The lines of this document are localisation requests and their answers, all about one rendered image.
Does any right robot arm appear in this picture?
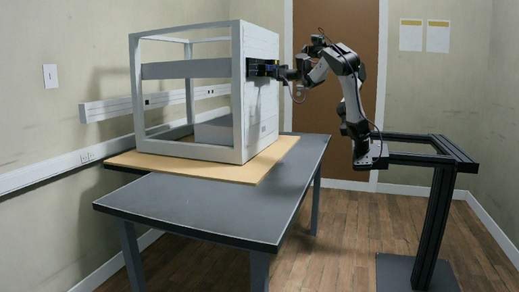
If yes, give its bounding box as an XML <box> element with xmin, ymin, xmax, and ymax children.
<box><xmin>311</xmin><ymin>34</ymin><xmax>366</xmax><ymax>125</ymax></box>

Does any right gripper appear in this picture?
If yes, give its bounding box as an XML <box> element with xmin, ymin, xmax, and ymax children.
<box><xmin>301</xmin><ymin>42</ymin><xmax>324</xmax><ymax>59</ymax></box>

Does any tan wooden board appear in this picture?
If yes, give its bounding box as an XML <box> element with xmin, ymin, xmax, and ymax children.
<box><xmin>103</xmin><ymin>135</ymin><xmax>300</xmax><ymax>186</ymax></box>

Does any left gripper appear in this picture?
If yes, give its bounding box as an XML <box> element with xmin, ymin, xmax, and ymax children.
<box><xmin>266</xmin><ymin>64</ymin><xmax>298</xmax><ymax>87</ymax></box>

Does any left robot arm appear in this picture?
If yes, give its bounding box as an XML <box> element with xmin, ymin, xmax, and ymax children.
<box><xmin>295</xmin><ymin>43</ymin><xmax>372</xmax><ymax>167</ymax></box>

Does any grey metal rack frame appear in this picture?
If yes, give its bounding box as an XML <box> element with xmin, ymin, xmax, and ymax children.
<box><xmin>128</xmin><ymin>19</ymin><xmax>279</xmax><ymax>166</ymax></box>

